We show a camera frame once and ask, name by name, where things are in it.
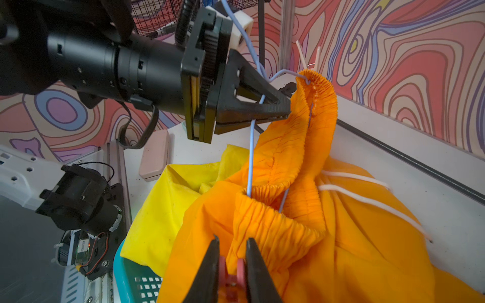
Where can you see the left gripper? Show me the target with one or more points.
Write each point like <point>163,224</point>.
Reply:
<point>246,96</point>

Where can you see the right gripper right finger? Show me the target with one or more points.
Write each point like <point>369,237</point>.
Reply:
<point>260,286</point>

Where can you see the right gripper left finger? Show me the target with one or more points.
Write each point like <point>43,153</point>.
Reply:
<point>206,282</point>

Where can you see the red clothespin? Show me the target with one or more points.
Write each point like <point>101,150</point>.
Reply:
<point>232,288</point>

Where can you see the blue wire hanger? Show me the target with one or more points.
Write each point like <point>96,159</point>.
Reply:
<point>260,71</point>

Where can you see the yellow shorts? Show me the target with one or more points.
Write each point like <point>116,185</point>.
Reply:
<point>151,237</point>

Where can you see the orange shorts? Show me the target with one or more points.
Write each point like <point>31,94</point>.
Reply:
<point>326,231</point>

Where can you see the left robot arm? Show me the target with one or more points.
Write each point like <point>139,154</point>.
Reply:
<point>72,55</point>

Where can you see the teal plastic basket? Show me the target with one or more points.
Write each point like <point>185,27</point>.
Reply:
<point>135,283</point>

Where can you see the pink flat case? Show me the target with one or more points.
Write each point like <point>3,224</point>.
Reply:
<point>155,155</point>

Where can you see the black wire basket back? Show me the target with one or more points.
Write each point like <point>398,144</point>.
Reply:
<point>160,18</point>

